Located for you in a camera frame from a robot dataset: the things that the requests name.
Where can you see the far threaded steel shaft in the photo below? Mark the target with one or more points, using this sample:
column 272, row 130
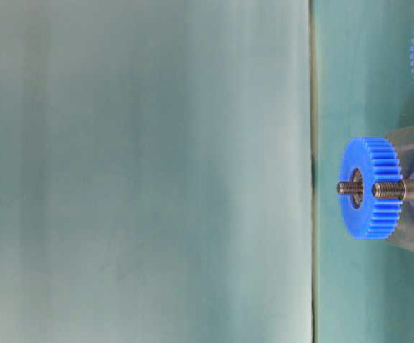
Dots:
column 350, row 188

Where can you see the large blue gear on shaft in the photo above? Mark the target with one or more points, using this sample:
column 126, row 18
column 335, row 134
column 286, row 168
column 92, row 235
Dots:
column 377, row 161

